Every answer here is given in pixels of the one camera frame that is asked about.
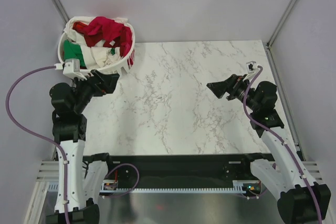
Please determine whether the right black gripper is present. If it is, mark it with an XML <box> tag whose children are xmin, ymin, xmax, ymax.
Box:
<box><xmin>207</xmin><ymin>73</ymin><xmax>260</xmax><ymax>112</ymax></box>

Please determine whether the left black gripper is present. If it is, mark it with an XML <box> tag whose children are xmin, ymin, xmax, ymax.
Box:
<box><xmin>71</xmin><ymin>69</ymin><xmax>119</xmax><ymax>113</ymax></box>

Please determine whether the magenta t shirt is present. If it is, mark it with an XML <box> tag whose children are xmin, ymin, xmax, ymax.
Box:
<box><xmin>86</xmin><ymin>17</ymin><xmax>124</xmax><ymax>43</ymax></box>

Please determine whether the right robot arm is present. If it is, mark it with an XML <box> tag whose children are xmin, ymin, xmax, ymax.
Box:
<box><xmin>206</xmin><ymin>74</ymin><xmax>331</xmax><ymax>223</ymax></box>

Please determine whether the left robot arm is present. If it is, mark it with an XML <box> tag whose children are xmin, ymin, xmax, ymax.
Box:
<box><xmin>46</xmin><ymin>70</ymin><xmax>120</xmax><ymax>223</ymax></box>

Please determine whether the white laundry basket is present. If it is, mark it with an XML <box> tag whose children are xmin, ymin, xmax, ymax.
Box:
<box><xmin>57</xmin><ymin>16</ymin><xmax>137</xmax><ymax>76</ymax></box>

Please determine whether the dark red t shirt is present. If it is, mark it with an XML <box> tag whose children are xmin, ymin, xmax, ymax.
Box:
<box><xmin>72</xmin><ymin>22</ymin><xmax>103</xmax><ymax>47</ymax></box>

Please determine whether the green t shirt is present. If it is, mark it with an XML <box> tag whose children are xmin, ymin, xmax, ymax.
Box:
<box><xmin>64</xmin><ymin>40</ymin><xmax>86</xmax><ymax>68</ymax></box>

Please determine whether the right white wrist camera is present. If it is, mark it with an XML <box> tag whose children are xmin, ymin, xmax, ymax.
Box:
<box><xmin>244</xmin><ymin>61</ymin><xmax>259</xmax><ymax>81</ymax></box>

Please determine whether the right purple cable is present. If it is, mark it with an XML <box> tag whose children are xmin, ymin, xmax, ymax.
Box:
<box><xmin>243</xmin><ymin>65</ymin><xmax>323</xmax><ymax>224</ymax></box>

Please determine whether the purple cable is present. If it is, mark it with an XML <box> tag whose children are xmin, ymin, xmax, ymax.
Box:
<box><xmin>243</xmin><ymin>65</ymin><xmax>323</xmax><ymax>224</ymax></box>
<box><xmin>6</xmin><ymin>66</ymin><xmax>71</xmax><ymax>224</ymax></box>

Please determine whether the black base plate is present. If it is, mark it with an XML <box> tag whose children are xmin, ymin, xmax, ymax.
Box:
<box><xmin>83</xmin><ymin>153</ymin><xmax>274</xmax><ymax>188</ymax></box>

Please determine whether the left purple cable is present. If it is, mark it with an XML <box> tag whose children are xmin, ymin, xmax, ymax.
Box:
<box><xmin>6</xmin><ymin>66</ymin><xmax>71</xmax><ymax>224</ymax></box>

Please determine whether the slotted cable duct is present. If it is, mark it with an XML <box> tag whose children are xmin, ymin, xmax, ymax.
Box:
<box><xmin>47</xmin><ymin>180</ymin><xmax>263</xmax><ymax>196</ymax></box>

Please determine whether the right aluminium frame post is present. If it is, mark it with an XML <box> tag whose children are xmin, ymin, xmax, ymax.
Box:
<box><xmin>264</xmin><ymin>0</ymin><xmax>299</xmax><ymax>50</ymax></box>

